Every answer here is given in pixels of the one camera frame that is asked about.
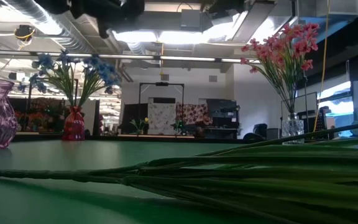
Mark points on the grey ceiling box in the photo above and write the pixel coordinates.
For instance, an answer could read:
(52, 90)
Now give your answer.
(192, 20)

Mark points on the black office chair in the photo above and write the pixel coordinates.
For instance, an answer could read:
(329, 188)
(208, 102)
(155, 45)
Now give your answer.
(260, 129)

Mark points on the silver ceiling duct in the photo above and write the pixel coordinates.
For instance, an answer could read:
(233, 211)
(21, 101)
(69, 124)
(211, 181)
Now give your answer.
(73, 37)

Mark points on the red floral cloth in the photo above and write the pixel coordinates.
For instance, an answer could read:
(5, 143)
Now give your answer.
(193, 113)

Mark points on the long tube light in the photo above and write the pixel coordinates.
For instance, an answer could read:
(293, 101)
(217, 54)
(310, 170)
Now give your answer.
(182, 58)

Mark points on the red background flowers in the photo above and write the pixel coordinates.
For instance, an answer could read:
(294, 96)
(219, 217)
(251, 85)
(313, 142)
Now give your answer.
(37, 119)

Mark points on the blue flower bunch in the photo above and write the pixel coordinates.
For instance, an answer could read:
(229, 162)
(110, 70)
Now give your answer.
(228, 183)
(106, 73)
(45, 60)

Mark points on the black background gantry frame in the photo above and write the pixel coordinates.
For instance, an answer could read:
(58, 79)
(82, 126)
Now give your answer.
(162, 84)

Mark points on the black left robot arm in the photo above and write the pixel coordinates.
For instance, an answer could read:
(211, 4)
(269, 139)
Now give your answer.
(89, 7)

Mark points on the single pink flower stem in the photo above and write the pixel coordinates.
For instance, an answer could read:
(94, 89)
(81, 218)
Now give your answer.
(307, 64)

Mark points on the clear glass vase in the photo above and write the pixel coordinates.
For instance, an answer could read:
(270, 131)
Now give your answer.
(292, 129)

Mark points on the pink flower bunch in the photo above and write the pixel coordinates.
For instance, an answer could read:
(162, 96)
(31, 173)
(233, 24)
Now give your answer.
(264, 51)
(301, 46)

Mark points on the red glass vase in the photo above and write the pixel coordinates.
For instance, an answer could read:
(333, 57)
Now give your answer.
(73, 127)

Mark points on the white floral cloth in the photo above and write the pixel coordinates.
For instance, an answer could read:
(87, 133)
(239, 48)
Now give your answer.
(162, 118)

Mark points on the small yellow potted flower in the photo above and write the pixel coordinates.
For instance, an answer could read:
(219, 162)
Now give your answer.
(140, 124)

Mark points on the green table mat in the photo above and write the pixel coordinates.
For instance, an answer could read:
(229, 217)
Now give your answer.
(73, 155)

